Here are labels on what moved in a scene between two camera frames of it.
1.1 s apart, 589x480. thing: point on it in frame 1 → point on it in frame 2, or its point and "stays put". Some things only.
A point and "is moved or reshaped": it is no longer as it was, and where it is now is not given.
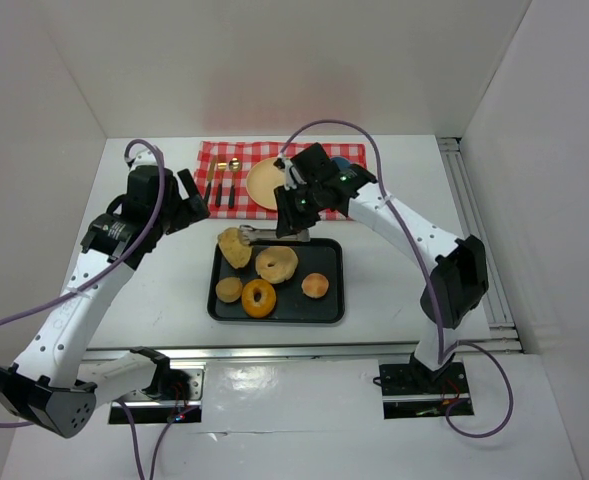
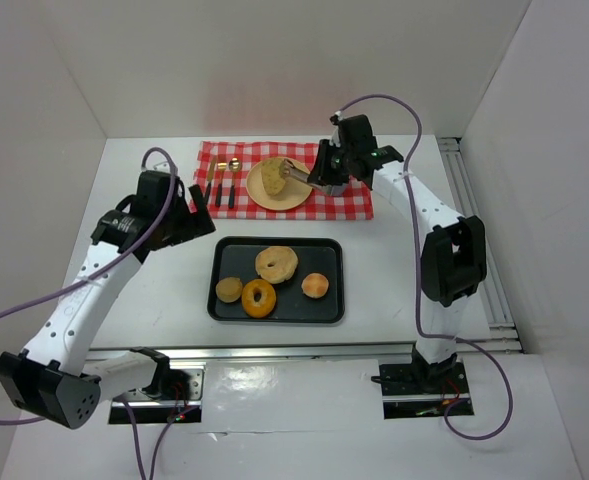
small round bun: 315,285 stays put
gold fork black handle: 222,167 stays put
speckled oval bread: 236,250 → 273,182
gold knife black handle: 208,187 stays put
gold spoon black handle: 234,166 stays put
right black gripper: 288,215 → 321,165
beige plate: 262,177 stays put
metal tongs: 249,234 is moved or reshaped
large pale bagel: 276,264 stays put
